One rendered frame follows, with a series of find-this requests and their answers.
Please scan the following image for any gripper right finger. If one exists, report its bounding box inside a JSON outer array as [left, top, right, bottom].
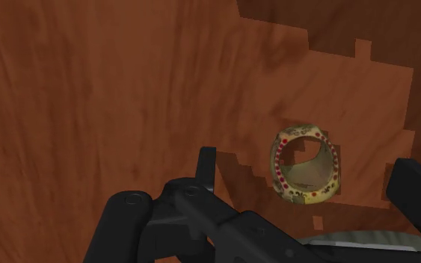
[[385, 157, 421, 250]]

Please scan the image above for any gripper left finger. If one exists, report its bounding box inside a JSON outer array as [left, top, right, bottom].
[[83, 146, 328, 263]]

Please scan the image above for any cream ring with red dots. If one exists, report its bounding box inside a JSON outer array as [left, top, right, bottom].
[[270, 124, 342, 205]]

